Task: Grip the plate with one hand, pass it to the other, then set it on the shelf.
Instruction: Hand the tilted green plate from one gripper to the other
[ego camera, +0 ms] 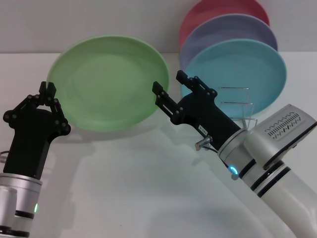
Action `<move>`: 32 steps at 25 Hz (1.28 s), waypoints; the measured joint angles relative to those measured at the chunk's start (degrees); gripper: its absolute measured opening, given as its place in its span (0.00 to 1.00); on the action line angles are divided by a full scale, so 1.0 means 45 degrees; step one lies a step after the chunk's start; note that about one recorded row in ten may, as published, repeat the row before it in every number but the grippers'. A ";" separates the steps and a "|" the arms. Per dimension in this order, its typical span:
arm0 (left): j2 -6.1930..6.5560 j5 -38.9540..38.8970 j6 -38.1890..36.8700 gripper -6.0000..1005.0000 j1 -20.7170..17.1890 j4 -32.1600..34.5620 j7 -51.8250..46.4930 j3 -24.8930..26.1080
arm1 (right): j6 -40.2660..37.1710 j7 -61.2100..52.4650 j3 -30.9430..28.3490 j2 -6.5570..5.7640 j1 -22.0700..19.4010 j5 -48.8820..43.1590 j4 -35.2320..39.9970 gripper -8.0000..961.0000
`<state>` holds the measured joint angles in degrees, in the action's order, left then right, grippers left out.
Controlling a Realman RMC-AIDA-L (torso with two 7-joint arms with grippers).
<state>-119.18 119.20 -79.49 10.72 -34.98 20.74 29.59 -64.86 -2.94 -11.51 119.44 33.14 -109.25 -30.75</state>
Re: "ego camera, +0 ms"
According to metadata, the metal right wrist connector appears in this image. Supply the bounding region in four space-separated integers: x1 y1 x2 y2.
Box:
195 135 213 151

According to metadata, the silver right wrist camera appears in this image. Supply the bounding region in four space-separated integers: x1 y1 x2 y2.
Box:
244 104 317 171

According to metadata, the red plate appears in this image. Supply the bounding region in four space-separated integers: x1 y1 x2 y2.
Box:
178 0 270 54

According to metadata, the blue plate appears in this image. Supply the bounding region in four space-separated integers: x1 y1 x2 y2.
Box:
180 38 288 117

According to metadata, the metal wire plate rack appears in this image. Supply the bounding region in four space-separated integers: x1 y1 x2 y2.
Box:
217 86 258 129

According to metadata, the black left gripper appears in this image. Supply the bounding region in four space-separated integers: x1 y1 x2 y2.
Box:
3 81 72 179

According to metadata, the green plate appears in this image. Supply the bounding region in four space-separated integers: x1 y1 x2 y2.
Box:
46 34 170 132

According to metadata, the purple plate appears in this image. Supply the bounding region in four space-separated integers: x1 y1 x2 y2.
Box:
179 13 278 72

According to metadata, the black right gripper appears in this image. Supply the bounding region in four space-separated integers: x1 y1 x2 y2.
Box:
151 70 242 151

